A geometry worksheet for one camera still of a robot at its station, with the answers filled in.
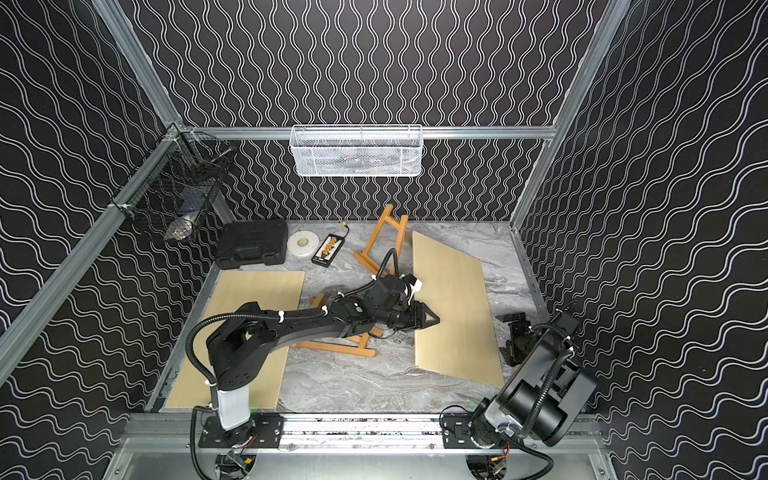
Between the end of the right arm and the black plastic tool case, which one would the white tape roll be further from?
the end of the right arm

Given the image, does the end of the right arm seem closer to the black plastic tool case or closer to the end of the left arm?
the end of the left arm

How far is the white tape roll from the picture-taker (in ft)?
3.67

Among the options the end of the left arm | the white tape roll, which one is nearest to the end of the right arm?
the end of the left arm

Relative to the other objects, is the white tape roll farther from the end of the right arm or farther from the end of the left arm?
the end of the right arm

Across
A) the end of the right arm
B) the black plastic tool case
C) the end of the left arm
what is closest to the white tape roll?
the black plastic tool case

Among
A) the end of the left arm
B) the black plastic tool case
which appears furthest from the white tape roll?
the end of the left arm

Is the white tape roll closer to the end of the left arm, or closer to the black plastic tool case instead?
the black plastic tool case

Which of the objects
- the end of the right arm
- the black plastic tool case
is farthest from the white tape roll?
the end of the right arm
